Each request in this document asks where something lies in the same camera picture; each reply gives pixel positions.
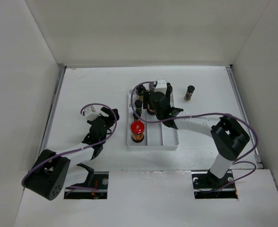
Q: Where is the black-cap brown spice bottle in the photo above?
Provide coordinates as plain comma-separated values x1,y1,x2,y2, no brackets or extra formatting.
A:
133,112,141,122

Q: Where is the black-cap dark spice bottle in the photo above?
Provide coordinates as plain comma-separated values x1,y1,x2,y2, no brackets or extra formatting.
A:
184,85,195,101

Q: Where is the black-cap pepper bottle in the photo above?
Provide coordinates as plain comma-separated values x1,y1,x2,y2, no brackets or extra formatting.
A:
134,99,143,115

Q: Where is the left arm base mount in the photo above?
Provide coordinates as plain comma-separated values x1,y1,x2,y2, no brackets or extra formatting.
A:
64,163,109,200

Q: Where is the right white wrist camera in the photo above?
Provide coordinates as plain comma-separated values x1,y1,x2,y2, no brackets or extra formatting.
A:
154,79,167,95

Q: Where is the white divided organizer tray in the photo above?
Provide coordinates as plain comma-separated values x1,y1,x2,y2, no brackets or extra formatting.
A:
127,91,179,151

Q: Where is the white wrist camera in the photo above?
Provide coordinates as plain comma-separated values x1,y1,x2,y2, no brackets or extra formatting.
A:
83,106,99,121
154,79,167,95

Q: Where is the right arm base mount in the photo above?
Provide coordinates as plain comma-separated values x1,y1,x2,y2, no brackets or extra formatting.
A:
191,171,238,199

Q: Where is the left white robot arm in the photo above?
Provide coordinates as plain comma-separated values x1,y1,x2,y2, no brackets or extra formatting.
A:
21,104,120,201

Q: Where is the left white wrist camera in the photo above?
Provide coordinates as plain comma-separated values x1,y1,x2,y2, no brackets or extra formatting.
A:
83,106,99,121

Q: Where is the black-cap round spice bottle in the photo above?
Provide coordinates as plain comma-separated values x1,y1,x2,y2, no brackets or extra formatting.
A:
136,85,146,97

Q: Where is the grey-cap white powder shaker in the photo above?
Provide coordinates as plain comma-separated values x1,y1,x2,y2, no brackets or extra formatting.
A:
148,81,157,92

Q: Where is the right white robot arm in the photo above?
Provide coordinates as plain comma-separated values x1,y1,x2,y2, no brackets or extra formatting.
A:
143,90,250,187

